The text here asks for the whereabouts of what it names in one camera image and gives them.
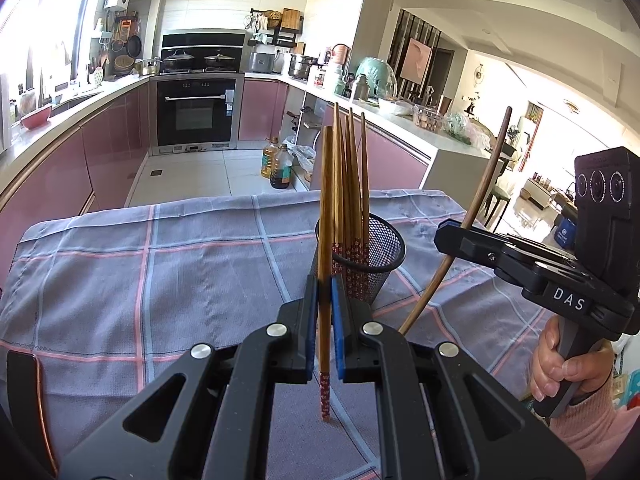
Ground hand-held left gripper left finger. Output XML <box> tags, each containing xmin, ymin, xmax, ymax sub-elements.
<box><xmin>57</xmin><ymin>275</ymin><xmax>319</xmax><ymax>480</ymax></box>

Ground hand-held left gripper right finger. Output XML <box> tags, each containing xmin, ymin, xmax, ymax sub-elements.
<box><xmin>330</xmin><ymin>275</ymin><xmax>586</xmax><ymax>480</ymax></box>

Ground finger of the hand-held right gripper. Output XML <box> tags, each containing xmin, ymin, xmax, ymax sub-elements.
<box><xmin>434</xmin><ymin>224</ymin><xmax>543</xmax><ymax>293</ymax></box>
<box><xmin>442</xmin><ymin>220</ymin><xmax>578</xmax><ymax>270</ymax></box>

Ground dark wooden chopstick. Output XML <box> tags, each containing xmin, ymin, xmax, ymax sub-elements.
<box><xmin>398</xmin><ymin>106</ymin><xmax>513</xmax><ymax>336</ymax></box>

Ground black mesh utensil holder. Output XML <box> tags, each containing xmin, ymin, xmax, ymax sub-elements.
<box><xmin>315</xmin><ymin>212</ymin><xmax>407</xmax><ymax>307</ymax></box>

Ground patterned-end wooden chopstick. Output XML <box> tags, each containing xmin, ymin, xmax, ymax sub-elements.
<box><xmin>348</xmin><ymin>108</ymin><xmax>362</xmax><ymax>267</ymax></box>
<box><xmin>341</xmin><ymin>115</ymin><xmax>354</xmax><ymax>267</ymax></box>
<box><xmin>360</xmin><ymin>113</ymin><xmax>371</xmax><ymax>267</ymax></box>
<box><xmin>317</xmin><ymin>126</ymin><xmax>335</xmax><ymax>422</ymax></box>
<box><xmin>333</xmin><ymin>103</ymin><xmax>346</xmax><ymax>275</ymax></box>

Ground person's right forearm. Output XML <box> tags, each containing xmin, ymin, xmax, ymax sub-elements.
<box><xmin>547</xmin><ymin>372</ymin><xmax>640</xmax><ymax>479</ymax></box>

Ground person's right hand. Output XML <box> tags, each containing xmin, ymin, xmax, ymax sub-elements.
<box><xmin>529</xmin><ymin>317</ymin><xmax>617</xmax><ymax>403</ymax></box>

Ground green dining chair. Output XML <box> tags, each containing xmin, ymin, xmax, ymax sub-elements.
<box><xmin>482</xmin><ymin>184</ymin><xmax>511</xmax><ymax>231</ymax></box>

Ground crumpled plastic bags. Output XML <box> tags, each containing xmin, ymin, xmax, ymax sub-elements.
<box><xmin>444</xmin><ymin>112</ymin><xmax>494</xmax><ymax>149</ymax></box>

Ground pink lower kitchen cabinets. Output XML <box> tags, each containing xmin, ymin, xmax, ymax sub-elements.
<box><xmin>0</xmin><ymin>81</ymin><xmax>151</xmax><ymax>282</ymax></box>
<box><xmin>238</xmin><ymin>79</ymin><xmax>434</xmax><ymax>194</ymax></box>

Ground clear food container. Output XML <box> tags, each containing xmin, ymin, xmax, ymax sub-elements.
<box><xmin>412</xmin><ymin>104</ymin><xmax>444</xmax><ymax>134</ymax></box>

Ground oil bottles on floor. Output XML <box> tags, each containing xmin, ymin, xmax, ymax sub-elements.
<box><xmin>269</xmin><ymin>143</ymin><xmax>294</xmax><ymax>190</ymax></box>

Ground grey checked cloth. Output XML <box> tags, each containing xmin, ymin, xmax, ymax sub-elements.
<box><xmin>0</xmin><ymin>189</ymin><xmax>557</xmax><ymax>480</ymax></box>

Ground clear plastic bag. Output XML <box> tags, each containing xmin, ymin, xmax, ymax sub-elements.
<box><xmin>289</xmin><ymin>144</ymin><xmax>319</xmax><ymax>184</ymax></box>

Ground yellow oil bottle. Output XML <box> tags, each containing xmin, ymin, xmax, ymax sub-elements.
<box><xmin>260</xmin><ymin>137</ymin><xmax>281</xmax><ymax>179</ymax></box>

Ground steel thermos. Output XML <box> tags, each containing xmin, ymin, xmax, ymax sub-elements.
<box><xmin>349</xmin><ymin>73</ymin><xmax>371</xmax><ymax>104</ymax></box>

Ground green appliance under plastic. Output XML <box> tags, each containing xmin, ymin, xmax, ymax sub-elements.
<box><xmin>355</xmin><ymin>56</ymin><xmax>399</xmax><ymax>101</ymax></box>

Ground black built-in oven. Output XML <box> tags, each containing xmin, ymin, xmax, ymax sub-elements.
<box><xmin>155</xmin><ymin>78</ymin><xmax>237</xmax><ymax>147</ymax></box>

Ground steel stockpot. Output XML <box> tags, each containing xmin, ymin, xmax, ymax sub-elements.
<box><xmin>288</xmin><ymin>53</ymin><xmax>316</xmax><ymax>80</ymax></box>

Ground silver rice cooker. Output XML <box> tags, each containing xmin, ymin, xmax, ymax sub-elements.
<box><xmin>248</xmin><ymin>50</ymin><xmax>276</xmax><ymax>74</ymax></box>

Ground dark lidded pot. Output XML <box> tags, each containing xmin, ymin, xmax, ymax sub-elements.
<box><xmin>203</xmin><ymin>49</ymin><xmax>236</xmax><ymax>69</ymax></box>

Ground dark copper-edged object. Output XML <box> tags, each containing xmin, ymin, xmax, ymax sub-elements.
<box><xmin>6</xmin><ymin>349</ymin><xmax>60</xmax><ymax>477</ymax></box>

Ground black lidded wok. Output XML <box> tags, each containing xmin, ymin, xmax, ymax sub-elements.
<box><xmin>162</xmin><ymin>49</ymin><xmax>195</xmax><ymax>72</ymax></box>

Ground black integrated stove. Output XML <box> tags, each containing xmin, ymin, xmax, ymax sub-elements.
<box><xmin>160</xmin><ymin>33</ymin><xmax>246</xmax><ymax>74</ymax></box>

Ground hanging black pans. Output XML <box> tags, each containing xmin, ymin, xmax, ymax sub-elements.
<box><xmin>112</xmin><ymin>34</ymin><xmax>144</xmax><ymax>59</ymax></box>

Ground pink bowl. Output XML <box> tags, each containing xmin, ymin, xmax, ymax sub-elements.
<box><xmin>19</xmin><ymin>105</ymin><xmax>54</xmax><ymax>130</ymax></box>

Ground kitchen window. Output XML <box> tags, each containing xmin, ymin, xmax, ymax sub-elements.
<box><xmin>0</xmin><ymin>0</ymin><xmax>103</xmax><ymax>93</ymax></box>

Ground pink wall painting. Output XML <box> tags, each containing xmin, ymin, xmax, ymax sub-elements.
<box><xmin>403</xmin><ymin>37</ymin><xmax>434</xmax><ymax>86</ymax></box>

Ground black wall rack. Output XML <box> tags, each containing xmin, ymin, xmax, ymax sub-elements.
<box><xmin>248</xmin><ymin>8</ymin><xmax>305</xmax><ymax>49</ymax></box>

